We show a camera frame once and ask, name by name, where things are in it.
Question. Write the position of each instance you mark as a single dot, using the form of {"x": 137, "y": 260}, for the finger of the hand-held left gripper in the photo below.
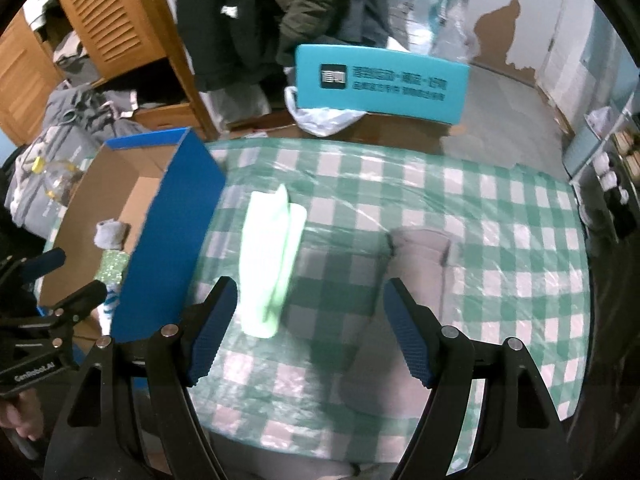
{"x": 82, "y": 297}
{"x": 47, "y": 261}

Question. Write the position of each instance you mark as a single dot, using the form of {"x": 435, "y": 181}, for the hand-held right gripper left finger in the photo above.
{"x": 212, "y": 335}

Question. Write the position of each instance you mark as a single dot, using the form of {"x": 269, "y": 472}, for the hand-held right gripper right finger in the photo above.
{"x": 410, "y": 335}

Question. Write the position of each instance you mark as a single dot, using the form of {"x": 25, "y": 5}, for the white blue striped sock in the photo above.
{"x": 110, "y": 305}

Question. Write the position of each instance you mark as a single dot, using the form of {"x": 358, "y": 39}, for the green glittery dish cloth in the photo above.
{"x": 114, "y": 267}

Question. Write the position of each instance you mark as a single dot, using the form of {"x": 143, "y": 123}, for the grey sock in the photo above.
{"x": 111, "y": 236}

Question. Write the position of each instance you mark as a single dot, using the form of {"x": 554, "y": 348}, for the light green towel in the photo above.
{"x": 270, "y": 250}

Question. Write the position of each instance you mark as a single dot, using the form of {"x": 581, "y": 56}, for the blue cardboard box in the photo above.
{"x": 175, "y": 220}

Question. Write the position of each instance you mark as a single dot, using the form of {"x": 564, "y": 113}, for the person's left hand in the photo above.
{"x": 22, "y": 415}

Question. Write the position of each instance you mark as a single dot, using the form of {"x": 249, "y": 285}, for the clear bottle with yellow cap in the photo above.
{"x": 57, "y": 180}

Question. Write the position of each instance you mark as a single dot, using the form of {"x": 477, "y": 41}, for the green checked tablecloth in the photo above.
{"x": 475, "y": 240}

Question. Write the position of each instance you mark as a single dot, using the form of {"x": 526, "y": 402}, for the grey fabric bag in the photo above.
{"x": 75, "y": 125}

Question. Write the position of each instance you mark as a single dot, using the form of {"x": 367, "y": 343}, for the wooden cabinet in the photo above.
{"x": 25, "y": 85}

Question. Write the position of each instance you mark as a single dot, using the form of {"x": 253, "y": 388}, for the translucent plastic bag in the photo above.
{"x": 240, "y": 110}

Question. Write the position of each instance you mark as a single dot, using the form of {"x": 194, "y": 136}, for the white plastic bag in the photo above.
{"x": 320, "y": 120}

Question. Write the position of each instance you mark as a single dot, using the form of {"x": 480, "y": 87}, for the metal shelf rack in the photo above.
{"x": 607, "y": 175}

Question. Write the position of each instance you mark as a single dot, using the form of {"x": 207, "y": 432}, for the turquoise cardboard box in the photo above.
{"x": 380, "y": 82}

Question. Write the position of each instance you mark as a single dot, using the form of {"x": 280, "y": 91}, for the wooden louvre door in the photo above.
{"x": 110, "y": 15}

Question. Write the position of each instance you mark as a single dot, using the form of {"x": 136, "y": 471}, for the black hanging jacket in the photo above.
{"x": 220, "y": 30}

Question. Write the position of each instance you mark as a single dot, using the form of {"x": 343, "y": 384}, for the clear plastic bag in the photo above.
{"x": 460, "y": 35}

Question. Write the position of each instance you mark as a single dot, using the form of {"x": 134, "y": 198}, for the large printed plastic bag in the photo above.
{"x": 420, "y": 5}

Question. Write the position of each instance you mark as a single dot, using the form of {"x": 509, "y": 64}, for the dark blue hanging jacket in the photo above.
{"x": 367, "y": 0}

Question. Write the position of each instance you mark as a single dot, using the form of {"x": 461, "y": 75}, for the olive green hanging jacket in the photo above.
{"x": 310, "y": 5}

